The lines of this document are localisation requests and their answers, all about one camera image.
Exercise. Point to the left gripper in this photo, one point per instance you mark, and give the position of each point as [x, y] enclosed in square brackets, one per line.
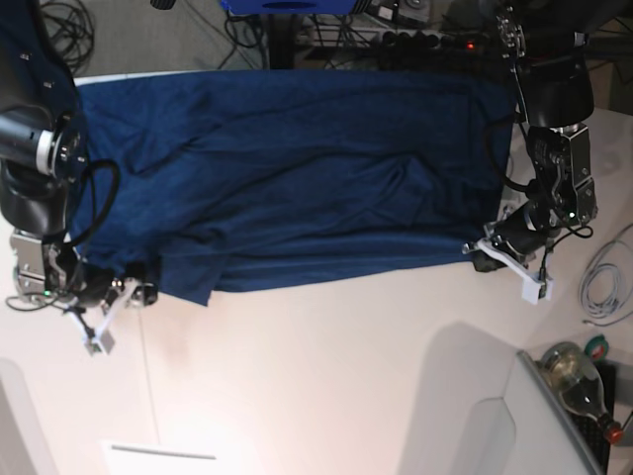
[522, 233]

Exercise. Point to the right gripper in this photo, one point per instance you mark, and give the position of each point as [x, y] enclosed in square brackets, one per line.
[91, 286]

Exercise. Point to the dark blue t-shirt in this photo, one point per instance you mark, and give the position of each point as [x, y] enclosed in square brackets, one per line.
[243, 181]

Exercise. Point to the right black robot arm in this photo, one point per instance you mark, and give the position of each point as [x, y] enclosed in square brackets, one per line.
[53, 195]

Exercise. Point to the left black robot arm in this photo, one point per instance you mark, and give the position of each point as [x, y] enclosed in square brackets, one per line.
[544, 45]

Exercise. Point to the clear plastic bottle red cap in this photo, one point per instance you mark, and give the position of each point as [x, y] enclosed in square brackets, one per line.
[575, 381]

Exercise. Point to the green tape roll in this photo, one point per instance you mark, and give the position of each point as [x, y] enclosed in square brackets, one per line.
[597, 348]

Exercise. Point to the black power strip red light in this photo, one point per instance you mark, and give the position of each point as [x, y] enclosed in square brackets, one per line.
[416, 41]

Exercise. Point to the blue box with slot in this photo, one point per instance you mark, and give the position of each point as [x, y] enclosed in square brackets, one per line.
[332, 7]

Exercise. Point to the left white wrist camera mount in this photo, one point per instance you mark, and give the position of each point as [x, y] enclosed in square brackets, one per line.
[537, 285]

